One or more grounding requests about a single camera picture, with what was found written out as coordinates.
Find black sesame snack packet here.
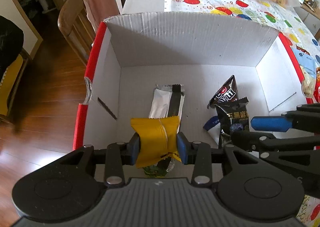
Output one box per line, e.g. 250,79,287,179
215,97,249,135

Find light blue snack packet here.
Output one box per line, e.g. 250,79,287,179
292,48,316,78

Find yellow snack packet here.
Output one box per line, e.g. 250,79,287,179
131,116,181,168

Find white blue snack packet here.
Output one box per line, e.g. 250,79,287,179
203,116,221,145

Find silver foil biscuit pack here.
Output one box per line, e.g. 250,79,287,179
149,84,185,119

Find balloon birthday tablecloth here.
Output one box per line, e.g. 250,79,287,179
164,0,319,68

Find wooden chair with pink towel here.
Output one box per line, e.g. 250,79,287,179
57,0,126,65

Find red cardboard box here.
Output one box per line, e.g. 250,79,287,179
73,12,308,149

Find dark brown chocolate packet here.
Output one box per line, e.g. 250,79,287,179
207,75,238,109

